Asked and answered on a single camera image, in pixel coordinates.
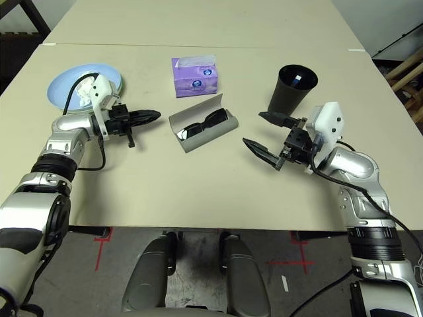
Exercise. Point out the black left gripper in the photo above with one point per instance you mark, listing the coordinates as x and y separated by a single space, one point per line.
119 120

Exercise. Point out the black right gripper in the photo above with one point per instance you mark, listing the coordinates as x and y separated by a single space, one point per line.
299 145

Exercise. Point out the black sunglasses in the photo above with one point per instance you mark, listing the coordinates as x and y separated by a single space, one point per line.
191 130

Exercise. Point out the white tissue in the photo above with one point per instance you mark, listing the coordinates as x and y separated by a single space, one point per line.
84 90

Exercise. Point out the blue plastic plate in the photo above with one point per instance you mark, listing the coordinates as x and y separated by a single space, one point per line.
59 92

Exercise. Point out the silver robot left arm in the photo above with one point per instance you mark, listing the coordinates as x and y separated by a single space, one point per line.
66 125

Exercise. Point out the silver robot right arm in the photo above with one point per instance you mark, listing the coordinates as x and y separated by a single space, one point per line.
353 162

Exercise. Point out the green plastic plate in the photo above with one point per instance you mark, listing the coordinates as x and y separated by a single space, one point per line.
122 85

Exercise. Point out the black plastic cup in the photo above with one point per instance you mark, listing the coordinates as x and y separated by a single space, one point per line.
284 99

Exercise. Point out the grey open glasses case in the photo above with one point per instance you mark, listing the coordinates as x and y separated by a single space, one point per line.
198 142

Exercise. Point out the purple tissue box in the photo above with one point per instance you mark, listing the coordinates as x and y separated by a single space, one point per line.
195 86

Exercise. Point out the white pen blue band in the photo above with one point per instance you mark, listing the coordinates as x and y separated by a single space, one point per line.
296 81

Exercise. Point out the black table foot with caster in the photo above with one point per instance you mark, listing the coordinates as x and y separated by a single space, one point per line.
320 235
89 230

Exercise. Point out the black foam floor mats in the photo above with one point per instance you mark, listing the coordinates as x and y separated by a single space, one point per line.
16 56

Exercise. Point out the grey robot right leg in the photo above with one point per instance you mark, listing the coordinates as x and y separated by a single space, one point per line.
246 280

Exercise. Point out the grey robot leg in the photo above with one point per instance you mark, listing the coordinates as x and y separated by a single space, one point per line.
246 280
148 280

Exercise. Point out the white floor tape strip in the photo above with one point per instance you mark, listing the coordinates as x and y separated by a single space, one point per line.
285 284

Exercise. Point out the wooden rack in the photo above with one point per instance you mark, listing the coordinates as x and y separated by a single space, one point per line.
404 67

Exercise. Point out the thin black stand rod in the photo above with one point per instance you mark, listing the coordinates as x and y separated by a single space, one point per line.
396 43

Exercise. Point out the grey robot left leg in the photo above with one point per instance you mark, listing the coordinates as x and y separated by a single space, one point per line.
148 280

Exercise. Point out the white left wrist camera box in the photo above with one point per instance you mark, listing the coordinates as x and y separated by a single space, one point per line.
102 89

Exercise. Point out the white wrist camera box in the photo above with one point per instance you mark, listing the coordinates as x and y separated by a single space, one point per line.
327 125
102 89

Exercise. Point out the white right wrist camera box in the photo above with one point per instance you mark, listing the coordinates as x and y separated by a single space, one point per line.
327 125

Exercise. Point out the wooden side table black frame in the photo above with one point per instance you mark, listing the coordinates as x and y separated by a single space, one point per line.
39 16

